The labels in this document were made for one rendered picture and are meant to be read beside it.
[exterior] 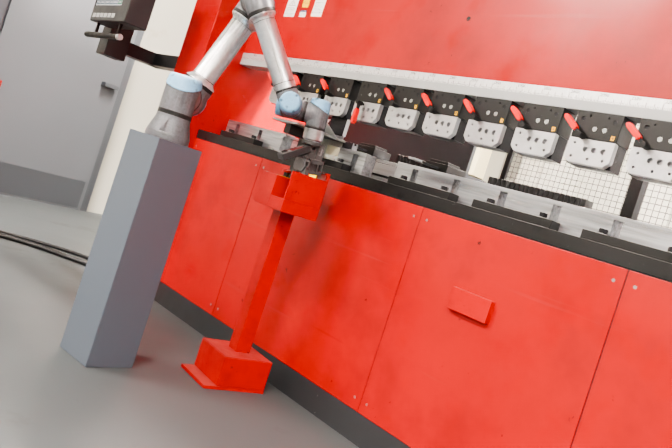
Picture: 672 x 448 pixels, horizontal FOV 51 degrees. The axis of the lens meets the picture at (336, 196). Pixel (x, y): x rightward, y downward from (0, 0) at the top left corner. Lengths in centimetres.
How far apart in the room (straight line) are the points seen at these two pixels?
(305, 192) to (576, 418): 116
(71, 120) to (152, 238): 353
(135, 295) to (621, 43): 173
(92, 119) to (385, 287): 393
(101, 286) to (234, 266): 83
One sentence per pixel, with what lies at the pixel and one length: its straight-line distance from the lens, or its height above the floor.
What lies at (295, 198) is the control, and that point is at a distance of 248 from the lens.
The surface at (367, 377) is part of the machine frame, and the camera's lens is 245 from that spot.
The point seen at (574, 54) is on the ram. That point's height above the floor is 143.
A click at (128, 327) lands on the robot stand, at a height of 14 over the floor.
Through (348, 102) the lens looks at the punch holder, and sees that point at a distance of 296.
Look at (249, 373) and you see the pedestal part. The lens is 261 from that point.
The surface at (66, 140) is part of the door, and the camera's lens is 587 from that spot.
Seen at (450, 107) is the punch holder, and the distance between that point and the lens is 258.
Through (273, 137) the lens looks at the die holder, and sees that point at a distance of 329.
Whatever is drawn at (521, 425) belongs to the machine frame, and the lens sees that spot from 210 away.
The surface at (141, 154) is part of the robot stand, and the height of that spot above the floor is 71.
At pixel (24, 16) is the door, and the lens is 564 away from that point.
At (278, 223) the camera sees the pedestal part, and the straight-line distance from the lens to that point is 255.
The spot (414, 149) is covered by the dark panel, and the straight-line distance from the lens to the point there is 336.
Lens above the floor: 78
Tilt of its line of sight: level
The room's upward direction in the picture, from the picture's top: 18 degrees clockwise
